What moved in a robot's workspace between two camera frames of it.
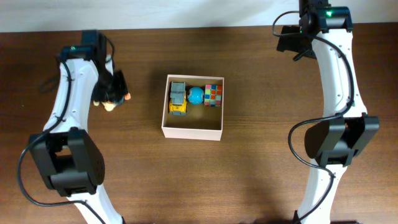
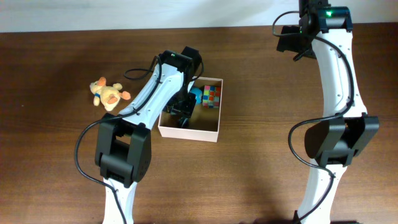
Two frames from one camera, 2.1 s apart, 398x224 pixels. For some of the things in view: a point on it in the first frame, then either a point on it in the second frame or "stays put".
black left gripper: [99, 96] → [187, 111]
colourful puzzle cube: [213, 95] stays put
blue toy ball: [195, 95] stays put
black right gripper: [288, 40] stays put
